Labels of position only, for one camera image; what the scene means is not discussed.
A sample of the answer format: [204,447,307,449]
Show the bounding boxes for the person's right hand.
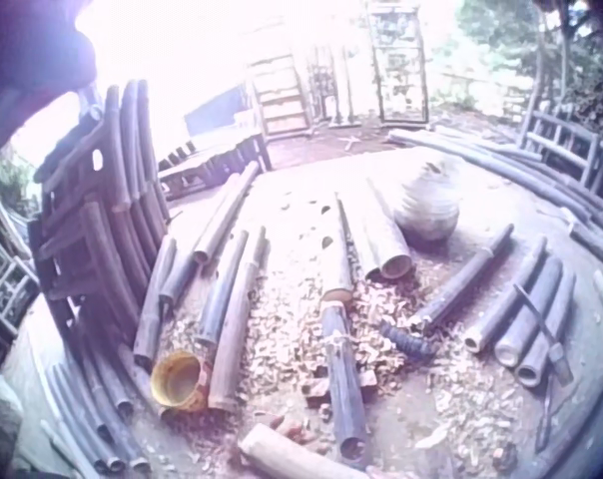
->
[364,464,405,479]

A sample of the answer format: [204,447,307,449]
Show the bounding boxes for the person's left hand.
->
[273,415,329,454]

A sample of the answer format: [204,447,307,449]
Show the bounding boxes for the pale short bamboo section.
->
[237,422,370,479]

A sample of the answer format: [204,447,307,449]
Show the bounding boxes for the reddish wooden block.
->
[300,367,378,406]

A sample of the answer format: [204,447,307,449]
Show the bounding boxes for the heap of wood chips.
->
[151,248,527,465]

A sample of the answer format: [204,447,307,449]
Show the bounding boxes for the brown split bamboo pole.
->
[208,226,272,413]

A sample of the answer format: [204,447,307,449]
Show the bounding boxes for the yellow plastic cup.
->
[150,349,207,413]

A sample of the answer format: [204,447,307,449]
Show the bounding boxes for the grey bamboo pole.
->
[195,229,251,349]
[133,234,179,371]
[158,247,202,306]

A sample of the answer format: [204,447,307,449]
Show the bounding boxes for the bamboo pole with holes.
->
[300,193,355,303]

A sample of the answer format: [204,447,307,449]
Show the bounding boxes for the slim pale bamboo pole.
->
[334,193,383,281]

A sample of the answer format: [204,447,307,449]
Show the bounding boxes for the pile of thin bamboo poles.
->
[40,333,154,476]

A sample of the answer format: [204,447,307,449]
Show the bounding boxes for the pale wide bamboo section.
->
[364,178,415,280]

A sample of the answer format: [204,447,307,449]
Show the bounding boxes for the long pale bamboo pole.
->
[191,160,261,266]

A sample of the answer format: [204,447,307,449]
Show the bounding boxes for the thin dark hand tool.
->
[534,372,558,453]

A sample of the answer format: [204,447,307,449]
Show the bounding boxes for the low bamboo bench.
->
[156,133,274,202]

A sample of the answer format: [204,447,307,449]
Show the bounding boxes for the stack of bamboo frames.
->
[28,78,172,353]

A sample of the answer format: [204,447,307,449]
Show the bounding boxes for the blue tarp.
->
[183,83,249,140]

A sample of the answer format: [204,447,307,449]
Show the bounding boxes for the pile of long bamboo poles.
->
[384,123,603,263]

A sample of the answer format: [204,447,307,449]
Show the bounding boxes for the upright bamboo posts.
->
[308,42,362,129]

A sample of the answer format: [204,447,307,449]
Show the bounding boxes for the tall bamboo shelf rack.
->
[366,0,431,125]

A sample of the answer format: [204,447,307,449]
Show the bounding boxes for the bamboo chair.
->
[516,98,603,202]

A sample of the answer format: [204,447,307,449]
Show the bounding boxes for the dark overhead cover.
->
[0,0,99,157]

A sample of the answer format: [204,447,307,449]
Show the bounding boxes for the dark bamboo pole with string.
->
[319,300,373,464]

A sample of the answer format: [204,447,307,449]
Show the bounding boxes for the knife with wrapped handle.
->
[377,318,436,359]

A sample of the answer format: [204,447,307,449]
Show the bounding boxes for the bamboo lattice frame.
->
[0,164,41,355]

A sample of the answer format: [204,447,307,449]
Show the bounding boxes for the bamboo ladder frame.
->
[247,48,314,140]

